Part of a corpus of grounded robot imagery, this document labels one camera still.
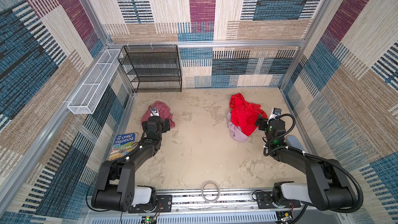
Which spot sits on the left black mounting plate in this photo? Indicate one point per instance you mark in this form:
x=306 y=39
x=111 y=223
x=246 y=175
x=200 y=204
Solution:
x=162 y=202

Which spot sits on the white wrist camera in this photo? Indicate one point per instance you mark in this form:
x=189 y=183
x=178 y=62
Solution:
x=276 y=112
x=154 y=111

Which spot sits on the black mounting plate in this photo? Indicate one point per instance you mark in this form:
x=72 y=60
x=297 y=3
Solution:
x=162 y=202
x=264 y=200

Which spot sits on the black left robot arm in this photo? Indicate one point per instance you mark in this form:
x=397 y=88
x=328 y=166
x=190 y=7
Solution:
x=114 y=188

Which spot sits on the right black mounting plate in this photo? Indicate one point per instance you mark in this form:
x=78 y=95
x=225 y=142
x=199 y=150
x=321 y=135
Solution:
x=264 y=200

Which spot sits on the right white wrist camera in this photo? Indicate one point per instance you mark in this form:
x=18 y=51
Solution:
x=276 y=112

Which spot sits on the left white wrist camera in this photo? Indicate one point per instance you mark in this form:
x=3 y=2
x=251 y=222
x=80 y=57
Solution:
x=154 y=111

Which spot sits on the red cloth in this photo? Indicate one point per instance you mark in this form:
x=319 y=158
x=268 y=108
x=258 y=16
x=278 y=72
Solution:
x=244 y=114

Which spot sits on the maroon pink cloth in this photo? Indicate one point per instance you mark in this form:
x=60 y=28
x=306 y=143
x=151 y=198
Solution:
x=163 y=111

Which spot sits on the blue grey glasses case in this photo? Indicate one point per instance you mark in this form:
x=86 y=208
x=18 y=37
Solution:
x=294 y=144

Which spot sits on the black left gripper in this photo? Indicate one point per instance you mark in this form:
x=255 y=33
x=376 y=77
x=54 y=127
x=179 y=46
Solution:
x=164 y=125

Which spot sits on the treehouse book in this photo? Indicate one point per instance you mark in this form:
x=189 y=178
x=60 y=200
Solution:
x=123 y=144

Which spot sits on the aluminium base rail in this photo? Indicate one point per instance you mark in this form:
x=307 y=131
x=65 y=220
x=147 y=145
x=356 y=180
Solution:
x=236 y=206

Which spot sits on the light pink cloth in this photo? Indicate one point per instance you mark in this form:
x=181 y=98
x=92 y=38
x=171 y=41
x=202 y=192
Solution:
x=235 y=132

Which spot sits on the white wire mesh basket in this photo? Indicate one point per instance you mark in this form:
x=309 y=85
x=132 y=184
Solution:
x=89 y=94

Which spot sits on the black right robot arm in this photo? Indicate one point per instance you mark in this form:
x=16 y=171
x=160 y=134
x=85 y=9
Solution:
x=328 y=187

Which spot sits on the black wire shelf rack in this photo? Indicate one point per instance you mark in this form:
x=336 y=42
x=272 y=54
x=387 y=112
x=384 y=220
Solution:
x=152 y=68

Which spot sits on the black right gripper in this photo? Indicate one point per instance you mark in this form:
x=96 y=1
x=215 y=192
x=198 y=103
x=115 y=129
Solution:
x=263 y=122

